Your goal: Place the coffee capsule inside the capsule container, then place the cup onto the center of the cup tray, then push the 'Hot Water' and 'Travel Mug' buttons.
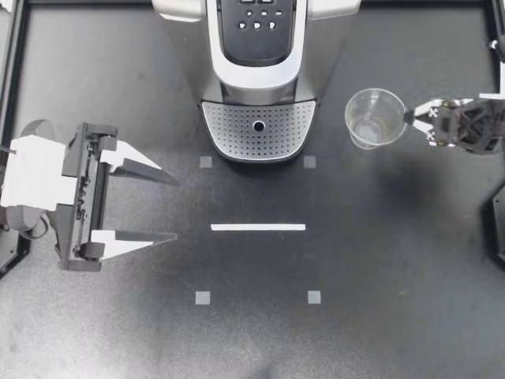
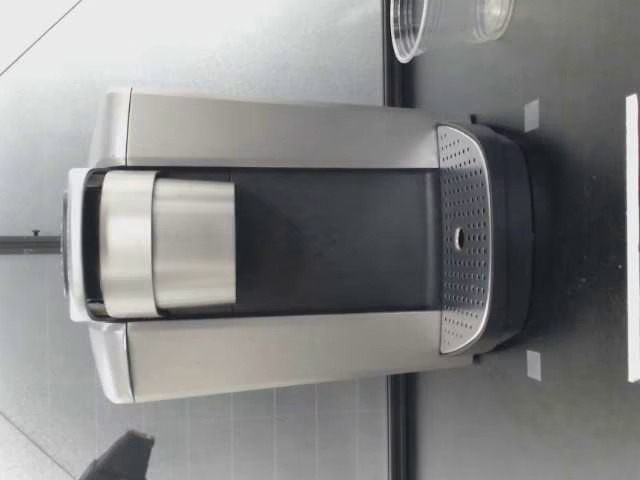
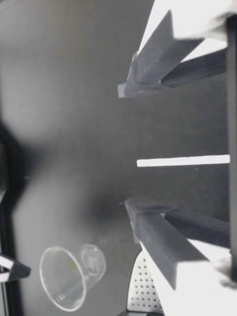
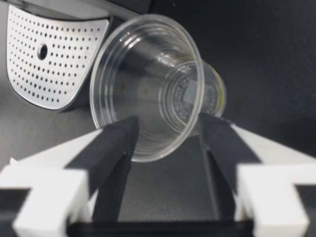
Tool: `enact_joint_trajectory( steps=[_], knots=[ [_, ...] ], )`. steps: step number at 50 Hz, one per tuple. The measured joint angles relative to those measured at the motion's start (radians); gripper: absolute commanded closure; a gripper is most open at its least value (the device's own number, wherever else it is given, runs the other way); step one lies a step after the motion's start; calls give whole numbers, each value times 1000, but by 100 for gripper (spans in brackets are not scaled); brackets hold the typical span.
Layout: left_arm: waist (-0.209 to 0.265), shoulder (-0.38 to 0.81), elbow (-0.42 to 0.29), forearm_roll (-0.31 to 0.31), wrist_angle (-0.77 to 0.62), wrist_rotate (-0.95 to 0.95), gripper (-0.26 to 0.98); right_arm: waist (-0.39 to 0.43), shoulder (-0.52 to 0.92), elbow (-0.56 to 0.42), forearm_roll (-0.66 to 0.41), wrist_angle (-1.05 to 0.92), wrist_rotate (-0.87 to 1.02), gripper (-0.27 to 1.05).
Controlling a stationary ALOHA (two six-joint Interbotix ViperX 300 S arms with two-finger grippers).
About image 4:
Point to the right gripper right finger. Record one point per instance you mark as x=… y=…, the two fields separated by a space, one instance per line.
x=227 y=148

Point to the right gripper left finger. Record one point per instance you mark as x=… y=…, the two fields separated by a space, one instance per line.
x=106 y=153

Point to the clear plastic cup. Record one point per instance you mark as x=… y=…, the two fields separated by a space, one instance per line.
x=148 y=86

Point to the silver and black coffee machine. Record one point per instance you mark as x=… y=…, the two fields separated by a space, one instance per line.
x=51 y=56

